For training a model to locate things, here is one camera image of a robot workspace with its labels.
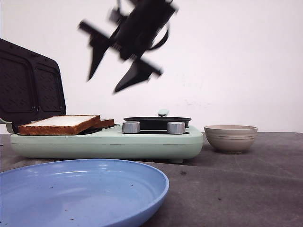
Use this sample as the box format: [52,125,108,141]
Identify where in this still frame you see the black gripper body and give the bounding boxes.
[109,0,177,60]

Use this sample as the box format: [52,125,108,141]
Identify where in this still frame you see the black round frying pan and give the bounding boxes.
[124,109,192,131]

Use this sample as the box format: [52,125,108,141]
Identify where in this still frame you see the silver control knob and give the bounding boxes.
[167,122,186,135]
[122,121,141,134]

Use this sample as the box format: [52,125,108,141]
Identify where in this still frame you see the beige ribbed ceramic bowl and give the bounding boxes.
[204,125,258,154]

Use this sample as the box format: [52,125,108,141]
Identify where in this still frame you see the white bread slice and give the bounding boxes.
[90,119,115,129]
[18,115,100,135]

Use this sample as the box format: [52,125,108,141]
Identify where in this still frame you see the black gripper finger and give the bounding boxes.
[113,58,163,94]
[79,20,111,81]

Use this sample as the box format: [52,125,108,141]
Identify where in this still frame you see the left silver control knob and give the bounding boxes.
[122,121,141,134]

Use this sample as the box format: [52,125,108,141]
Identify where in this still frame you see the blue round plate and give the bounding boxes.
[0,159,169,227]

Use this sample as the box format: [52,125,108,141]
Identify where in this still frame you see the breakfast maker hinged lid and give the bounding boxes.
[0,39,66,134]

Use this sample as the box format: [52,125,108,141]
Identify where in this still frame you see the mint green breakfast maker base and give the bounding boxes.
[10,125,203,163]

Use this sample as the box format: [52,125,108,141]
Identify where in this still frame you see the right silver control knob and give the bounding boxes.
[167,122,186,135]

